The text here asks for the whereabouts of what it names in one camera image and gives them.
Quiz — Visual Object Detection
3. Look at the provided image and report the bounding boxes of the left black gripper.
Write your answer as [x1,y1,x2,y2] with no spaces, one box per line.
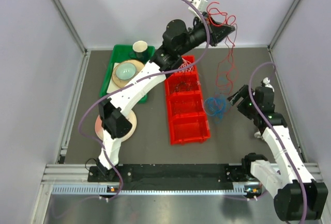
[176,11,234,56]

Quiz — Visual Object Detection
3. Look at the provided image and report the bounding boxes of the red cables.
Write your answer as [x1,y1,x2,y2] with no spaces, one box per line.
[205,1,240,98]

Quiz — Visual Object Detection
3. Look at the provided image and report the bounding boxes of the black thin cables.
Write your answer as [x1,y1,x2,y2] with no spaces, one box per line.
[174,73,199,93]

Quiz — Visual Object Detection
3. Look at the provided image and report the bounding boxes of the coloured cable bundle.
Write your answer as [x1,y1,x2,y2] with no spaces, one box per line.
[203,76,231,125]

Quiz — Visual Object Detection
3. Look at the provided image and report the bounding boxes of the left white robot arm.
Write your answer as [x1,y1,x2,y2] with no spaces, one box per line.
[97,12,235,181]

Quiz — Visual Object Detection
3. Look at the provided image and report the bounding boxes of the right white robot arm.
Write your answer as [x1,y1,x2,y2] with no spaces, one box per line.
[228,85,328,222]

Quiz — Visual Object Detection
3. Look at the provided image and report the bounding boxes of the silver finned heat sink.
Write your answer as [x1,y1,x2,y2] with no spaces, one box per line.
[254,131,263,140]

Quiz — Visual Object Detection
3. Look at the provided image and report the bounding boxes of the dark green cup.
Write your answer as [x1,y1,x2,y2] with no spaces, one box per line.
[129,40,151,62]

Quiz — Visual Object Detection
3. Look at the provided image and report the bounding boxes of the green plastic tray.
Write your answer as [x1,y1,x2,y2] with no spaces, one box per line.
[99,44,155,97]

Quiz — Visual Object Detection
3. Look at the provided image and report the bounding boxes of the teal bowl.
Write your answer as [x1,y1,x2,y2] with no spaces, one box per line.
[115,63,137,80]

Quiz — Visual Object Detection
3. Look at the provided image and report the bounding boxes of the red compartment bin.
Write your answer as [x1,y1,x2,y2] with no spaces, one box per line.
[164,65,211,145]

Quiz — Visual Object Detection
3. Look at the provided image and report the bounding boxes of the white square board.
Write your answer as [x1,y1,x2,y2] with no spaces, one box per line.
[107,62,152,97]

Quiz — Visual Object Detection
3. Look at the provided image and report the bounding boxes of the beige floral plate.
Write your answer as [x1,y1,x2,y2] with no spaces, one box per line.
[95,110,137,142]

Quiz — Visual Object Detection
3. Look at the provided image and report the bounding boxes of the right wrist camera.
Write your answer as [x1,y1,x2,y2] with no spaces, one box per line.
[261,77,275,92]

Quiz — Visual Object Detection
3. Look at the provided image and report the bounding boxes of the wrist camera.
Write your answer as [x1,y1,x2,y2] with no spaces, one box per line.
[261,77,275,92]
[187,0,208,12]

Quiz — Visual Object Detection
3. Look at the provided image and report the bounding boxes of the white cables in bin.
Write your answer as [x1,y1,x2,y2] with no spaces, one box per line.
[178,56,194,74]

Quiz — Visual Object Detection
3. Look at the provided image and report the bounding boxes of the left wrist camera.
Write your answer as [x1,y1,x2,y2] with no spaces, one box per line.
[187,0,208,12]

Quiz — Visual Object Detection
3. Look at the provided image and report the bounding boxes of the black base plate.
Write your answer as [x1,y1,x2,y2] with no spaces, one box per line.
[87,163,275,191]

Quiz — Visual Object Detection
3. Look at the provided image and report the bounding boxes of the grey slotted cable duct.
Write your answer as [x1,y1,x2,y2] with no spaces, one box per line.
[51,184,262,196]

